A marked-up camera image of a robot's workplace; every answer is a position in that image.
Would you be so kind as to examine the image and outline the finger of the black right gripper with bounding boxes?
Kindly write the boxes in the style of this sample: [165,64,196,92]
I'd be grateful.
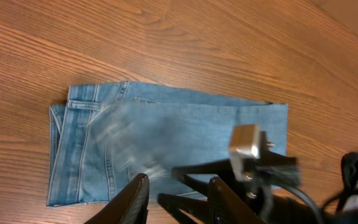
[157,194,211,224]

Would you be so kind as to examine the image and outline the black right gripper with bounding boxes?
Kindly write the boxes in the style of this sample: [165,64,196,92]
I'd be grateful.
[171,131,306,223]

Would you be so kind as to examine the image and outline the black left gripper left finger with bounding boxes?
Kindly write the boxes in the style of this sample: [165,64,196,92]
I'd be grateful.
[85,173,150,224]

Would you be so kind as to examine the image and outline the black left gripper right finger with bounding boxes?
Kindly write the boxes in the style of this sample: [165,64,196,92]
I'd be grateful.
[208,177,265,224]

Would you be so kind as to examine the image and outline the light blue denim jeans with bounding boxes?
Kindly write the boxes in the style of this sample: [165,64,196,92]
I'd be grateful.
[46,82,288,208]

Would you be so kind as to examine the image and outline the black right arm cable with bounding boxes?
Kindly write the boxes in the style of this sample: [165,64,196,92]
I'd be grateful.
[268,180,358,224]

